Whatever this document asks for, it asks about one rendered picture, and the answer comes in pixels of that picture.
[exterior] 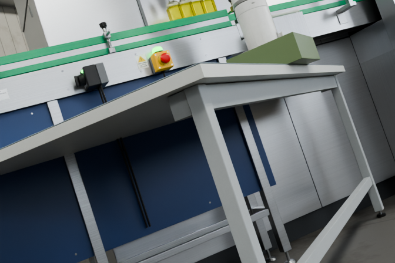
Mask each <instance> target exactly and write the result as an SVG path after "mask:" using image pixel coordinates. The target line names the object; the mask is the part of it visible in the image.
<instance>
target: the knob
mask: <svg viewBox="0 0 395 263"><path fill-rule="evenodd" d="M74 79H75V83H76V86H77V87H79V86H85V85H86V80H85V77H84V75H83V74H80V75H77V76H74Z"/></svg>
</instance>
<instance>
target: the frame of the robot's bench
mask: <svg viewBox="0 0 395 263"><path fill-rule="evenodd" d="M328 90H332V94H333V97H334V99H335V102H336V105H337V108H338V110H339V113H340V116H341V118H342V122H343V124H344V128H345V129H346V133H347V136H348V138H349V141H350V144H351V146H352V149H353V153H354V155H355V158H356V161H357V163H358V166H359V169H360V172H361V175H362V177H363V180H362V181H361V182H360V184H359V185H358V186H357V187H356V189H355V190H354V191H353V192H352V194H351V195H350V196H349V198H348V199H347V200H346V201H345V202H344V204H343V205H342V206H341V207H340V209H339V210H338V212H337V213H336V214H335V215H334V216H333V218H332V219H331V220H330V221H329V223H328V224H327V225H326V226H325V228H324V229H323V230H322V232H321V233H320V234H319V235H318V236H317V238H316V239H315V240H314V241H313V243H312V244H311V245H310V247H309V248H308V249H307V250H306V252H305V253H304V254H303V255H302V257H301V258H300V259H299V260H298V261H297V263H319V262H320V261H321V260H322V258H323V257H324V255H325V253H326V252H327V251H328V249H329V248H330V246H331V245H332V243H333V242H334V240H335V239H336V237H337V236H338V235H339V233H340V232H341V230H342V229H343V227H344V226H345V224H346V223H347V221H348V220H349V218H350V217H351V216H352V214H353V213H354V211H355V209H356V208H357V206H358V205H359V204H360V202H361V200H362V199H363V198H364V196H365V195H366V193H367V192H368V194H369V197H370V200H371V203H372V205H373V208H374V211H375V212H377V211H378V212H379V214H377V217H378V218H380V217H384V216H386V213H382V212H381V211H382V210H383V209H384V207H383V203H382V201H381V198H380V195H379V192H378V190H377V187H376V184H375V182H374V178H373V176H372V173H371V171H370V167H369V164H368V162H367V159H366V156H365V154H364V151H363V148H362V146H361V142H360V140H359V137H358V134H357V132H356V128H355V126H354V123H353V120H352V117H351V115H350V112H349V109H348V107H347V104H346V101H345V98H344V96H343V92H342V90H341V87H340V84H339V81H338V79H337V76H336V75H332V76H318V77H301V78H293V79H277V80H261V81H252V82H236V83H220V84H211V85H206V84H204V83H201V84H196V85H193V86H191V87H188V88H186V89H184V90H183V91H181V92H179V93H177V94H174V95H171V96H169V97H167V99H168V102H169V106H170V109H171V111H172V114H173V118H174V120H175V121H180V120H183V119H187V118H188V117H193V120H194V122H195V126H196V129H197V132H198V135H199V138H200V141H201V144H202V147H203V150H204V152H205V156H206V158H207V162H208V164H209V167H210V170H211V173H212V176H213V179H214V182H215V185H216V188H217V191H218V194H219V197H220V200H221V203H222V206H223V209H224V212H225V215H226V218H227V221H228V224H229V227H230V230H231V233H232V236H233V239H234V241H235V244H236V248H237V251H238V253H239V256H240V260H241V262H242V263H266V261H265V258H264V256H263V253H262V249H261V247H260V244H259V240H258V238H257V235H256V232H255V229H254V226H253V223H252V220H251V217H250V214H249V211H248V209H247V205H246V202H245V199H244V197H243V194H242V191H241V188H240V185H239V182H238V179H237V176H236V173H235V170H234V168H233V164H232V161H231V159H230V156H229V152H228V150H227V147H226V143H225V140H224V138H223V135H222V132H221V129H220V126H219V123H218V120H217V117H216V114H215V110H220V109H227V108H230V107H236V106H243V105H247V104H252V103H259V102H265V101H269V100H275V99H281V98H285V97H291V96H297V95H303V94H307V93H313V92H319V91H321V92H322V93H323V92H326V91H328Z"/></svg>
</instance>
